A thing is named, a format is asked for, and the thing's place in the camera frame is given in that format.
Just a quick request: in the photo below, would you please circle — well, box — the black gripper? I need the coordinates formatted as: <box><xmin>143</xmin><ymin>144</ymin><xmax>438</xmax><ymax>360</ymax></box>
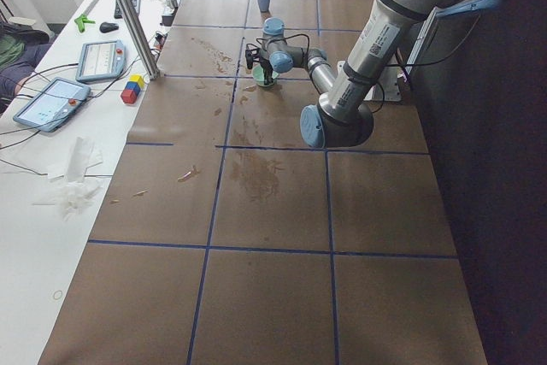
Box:
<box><xmin>244</xmin><ymin>44</ymin><xmax>274</xmax><ymax>85</ymax></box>

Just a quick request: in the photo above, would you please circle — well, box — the light green bowl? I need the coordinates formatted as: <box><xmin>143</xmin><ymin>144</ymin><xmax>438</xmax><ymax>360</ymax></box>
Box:
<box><xmin>251</xmin><ymin>65</ymin><xmax>279</xmax><ymax>87</ymax></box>

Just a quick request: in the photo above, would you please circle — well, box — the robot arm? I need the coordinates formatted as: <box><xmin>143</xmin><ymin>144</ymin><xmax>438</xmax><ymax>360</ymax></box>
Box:
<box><xmin>245</xmin><ymin>0</ymin><xmax>501</xmax><ymax>148</ymax></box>

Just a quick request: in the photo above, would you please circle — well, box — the metal cup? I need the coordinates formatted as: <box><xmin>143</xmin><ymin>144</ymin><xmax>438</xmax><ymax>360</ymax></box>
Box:
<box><xmin>166</xmin><ymin>0</ymin><xmax>178</xmax><ymax>9</ymax></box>

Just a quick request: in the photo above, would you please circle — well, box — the yellow cube block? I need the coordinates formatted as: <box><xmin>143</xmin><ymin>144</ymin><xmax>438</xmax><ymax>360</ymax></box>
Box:
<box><xmin>129</xmin><ymin>74</ymin><xmax>144</xmax><ymax>88</ymax></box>

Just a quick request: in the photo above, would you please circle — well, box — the blue cube block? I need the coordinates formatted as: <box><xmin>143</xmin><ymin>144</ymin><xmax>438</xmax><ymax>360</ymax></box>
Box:
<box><xmin>126</xmin><ymin>81</ymin><xmax>144</xmax><ymax>95</ymax></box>

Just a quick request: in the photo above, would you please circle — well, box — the red cube block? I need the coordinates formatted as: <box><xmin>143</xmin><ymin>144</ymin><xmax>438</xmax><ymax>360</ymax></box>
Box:
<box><xmin>121</xmin><ymin>86</ymin><xmax>139</xmax><ymax>104</ymax></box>

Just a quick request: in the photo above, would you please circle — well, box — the black computer mouse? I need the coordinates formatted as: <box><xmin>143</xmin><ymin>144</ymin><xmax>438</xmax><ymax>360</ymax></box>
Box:
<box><xmin>99</xmin><ymin>22</ymin><xmax>119</xmax><ymax>33</ymax></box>

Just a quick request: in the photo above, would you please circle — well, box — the far teach pendant tablet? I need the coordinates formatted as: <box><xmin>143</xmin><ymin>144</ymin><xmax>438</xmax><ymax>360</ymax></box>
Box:
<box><xmin>75</xmin><ymin>40</ymin><xmax>126</xmax><ymax>84</ymax></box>

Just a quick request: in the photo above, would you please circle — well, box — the teach pendant tablet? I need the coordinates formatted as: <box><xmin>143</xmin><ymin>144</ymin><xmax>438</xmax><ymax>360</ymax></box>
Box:
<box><xmin>13</xmin><ymin>78</ymin><xmax>91</xmax><ymax>132</ymax></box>
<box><xmin>75</xmin><ymin>40</ymin><xmax>126</xmax><ymax>84</ymax></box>

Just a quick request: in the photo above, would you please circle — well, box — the green plastic tool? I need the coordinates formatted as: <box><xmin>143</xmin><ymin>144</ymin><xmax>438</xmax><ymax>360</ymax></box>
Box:
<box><xmin>74</xmin><ymin>14</ymin><xmax>96</xmax><ymax>33</ymax></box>

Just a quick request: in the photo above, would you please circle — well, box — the near teach pendant tablet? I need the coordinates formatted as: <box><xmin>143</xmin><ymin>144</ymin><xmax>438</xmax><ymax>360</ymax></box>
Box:
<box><xmin>13</xmin><ymin>78</ymin><xmax>91</xmax><ymax>132</ymax></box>

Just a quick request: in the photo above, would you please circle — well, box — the crumpled white tissue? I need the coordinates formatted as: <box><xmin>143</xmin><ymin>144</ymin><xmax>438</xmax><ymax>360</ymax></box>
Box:
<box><xmin>32</xmin><ymin>137</ymin><xmax>103</xmax><ymax>220</ymax></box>

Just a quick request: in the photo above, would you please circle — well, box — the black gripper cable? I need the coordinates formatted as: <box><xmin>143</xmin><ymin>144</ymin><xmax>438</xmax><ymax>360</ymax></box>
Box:
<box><xmin>254</xmin><ymin>32</ymin><xmax>311</xmax><ymax>61</ymax></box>

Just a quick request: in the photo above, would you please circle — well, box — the aluminium frame post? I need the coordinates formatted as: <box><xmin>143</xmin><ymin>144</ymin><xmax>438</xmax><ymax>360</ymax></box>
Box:
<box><xmin>116</xmin><ymin>0</ymin><xmax>160</xmax><ymax>80</ymax></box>

